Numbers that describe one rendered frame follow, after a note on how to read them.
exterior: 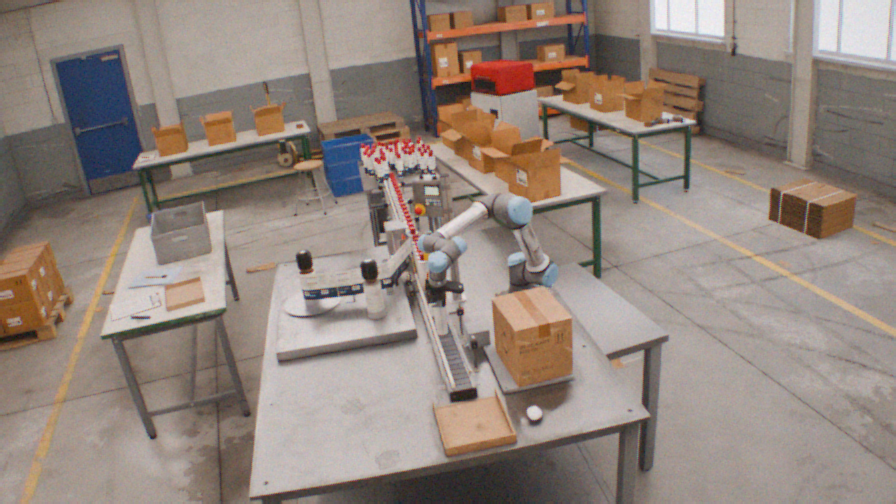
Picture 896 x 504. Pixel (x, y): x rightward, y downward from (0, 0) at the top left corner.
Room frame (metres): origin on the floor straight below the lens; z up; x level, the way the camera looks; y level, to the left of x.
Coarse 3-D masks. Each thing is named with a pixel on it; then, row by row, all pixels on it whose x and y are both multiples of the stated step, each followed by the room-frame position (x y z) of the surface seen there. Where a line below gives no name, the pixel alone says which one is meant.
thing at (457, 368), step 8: (416, 272) 3.31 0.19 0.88; (448, 328) 2.66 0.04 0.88; (440, 336) 2.59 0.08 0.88; (448, 336) 2.59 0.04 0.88; (448, 344) 2.52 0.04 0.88; (448, 352) 2.45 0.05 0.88; (456, 352) 2.44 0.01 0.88; (448, 360) 2.39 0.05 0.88; (456, 360) 2.38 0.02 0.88; (456, 368) 2.32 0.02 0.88; (464, 368) 2.31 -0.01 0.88; (456, 376) 2.26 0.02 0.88; (464, 376) 2.25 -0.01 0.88; (456, 384) 2.20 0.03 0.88; (464, 384) 2.20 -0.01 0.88
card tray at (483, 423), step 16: (480, 400) 2.14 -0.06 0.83; (496, 400) 2.13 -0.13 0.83; (448, 416) 2.06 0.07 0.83; (464, 416) 2.05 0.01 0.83; (480, 416) 2.04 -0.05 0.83; (496, 416) 2.02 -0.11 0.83; (448, 432) 1.96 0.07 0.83; (464, 432) 1.95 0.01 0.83; (480, 432) 1.94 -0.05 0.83; (496, 432) 1.93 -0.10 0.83; (512, 432) 1.90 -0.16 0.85; (448, 448) 1.83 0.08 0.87; (464, 448) 1.84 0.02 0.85; (480, 448) 1.84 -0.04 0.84
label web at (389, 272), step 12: (408, 240) 3.36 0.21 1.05; (396, 252) 3.19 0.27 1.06; (408, 252) 3.34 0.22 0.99; (384, 264) 3.07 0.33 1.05; (396, 264) 3.17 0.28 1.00; (408, 264) 3.32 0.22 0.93; (348, 276) 3.03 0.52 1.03; (360, 276) 3.04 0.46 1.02; (384, 276) 3.07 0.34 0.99; (396, 276) 3.15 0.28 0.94; (360, 288) 3.04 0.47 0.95; (384, 288) 3.07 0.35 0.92
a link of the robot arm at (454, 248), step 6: (438, 240) 2.50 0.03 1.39; (444, 240) 2.49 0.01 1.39; (450, 240) 2.48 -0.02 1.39; (456, 240) 2.46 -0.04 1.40; (462, 240) 2.47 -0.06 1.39; (438, 246) 2.47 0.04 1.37; (444, 246) 2.45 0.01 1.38; (450, 246) 2.44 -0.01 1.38; (456, 246) 2.44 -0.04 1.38; (462, 246) 2.45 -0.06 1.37; (444, 252) 2.41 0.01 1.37; (450, 252) 2.41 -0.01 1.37; (456, 252) 2.42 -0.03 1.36; (462, 252) 2.45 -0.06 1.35; (450, 258) 2.40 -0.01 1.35; (456, 258) 2.42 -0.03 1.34
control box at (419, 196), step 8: (424, 176) 3.14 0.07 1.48; (416, 184) 3.08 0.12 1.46; (424, 184) 3.06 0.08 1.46; (432, 184) 3.04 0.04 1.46; (440, 184) 3.02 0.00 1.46; (416, 192) 3.08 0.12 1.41; (440, 192) 3.02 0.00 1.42; (416, 200) 3.08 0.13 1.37; (424, 200) 3.06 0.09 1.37; (424, 208) 3.07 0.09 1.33; (432, 208) 3.05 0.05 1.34; (440, 208) 3.03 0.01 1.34; (424, 216) 3.08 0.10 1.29; (432, 216) 3.05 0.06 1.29; (440, 216) 3.03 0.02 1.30
